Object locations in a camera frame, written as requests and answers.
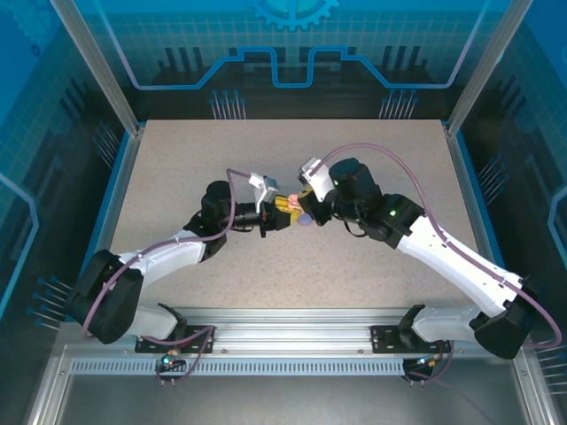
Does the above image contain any blue table edge strip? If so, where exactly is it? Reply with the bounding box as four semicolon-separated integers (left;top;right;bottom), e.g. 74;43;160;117
454;127;510;275
65;127;134;322

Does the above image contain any grey metal tray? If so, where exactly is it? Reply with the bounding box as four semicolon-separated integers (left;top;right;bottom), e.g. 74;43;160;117
24;344;553;425

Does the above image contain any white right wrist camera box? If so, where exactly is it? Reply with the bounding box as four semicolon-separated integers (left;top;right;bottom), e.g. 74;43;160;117
297;154;334;204

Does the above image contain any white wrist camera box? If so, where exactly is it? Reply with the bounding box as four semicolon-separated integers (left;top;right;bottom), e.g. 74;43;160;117
297;154;334;204
248;171;280;213

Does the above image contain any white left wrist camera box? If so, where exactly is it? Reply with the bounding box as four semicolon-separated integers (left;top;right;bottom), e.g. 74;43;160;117
248;171;280;213

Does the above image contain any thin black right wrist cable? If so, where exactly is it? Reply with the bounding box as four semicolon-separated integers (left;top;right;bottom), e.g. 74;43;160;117
343;219;371;239

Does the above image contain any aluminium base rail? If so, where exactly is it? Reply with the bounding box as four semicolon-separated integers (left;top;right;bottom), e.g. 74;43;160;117
57;306;531;358

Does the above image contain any aluminium side frame rail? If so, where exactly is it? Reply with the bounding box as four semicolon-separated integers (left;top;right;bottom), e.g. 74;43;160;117
444;123;506;271
79;125;145;284

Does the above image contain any slotted metal cable duct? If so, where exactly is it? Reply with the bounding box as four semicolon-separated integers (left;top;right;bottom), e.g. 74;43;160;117
69;359;411;377

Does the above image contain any aluminium frame post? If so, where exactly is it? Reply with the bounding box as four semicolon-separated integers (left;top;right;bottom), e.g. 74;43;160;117
445;0;535;136
49;0;145;136

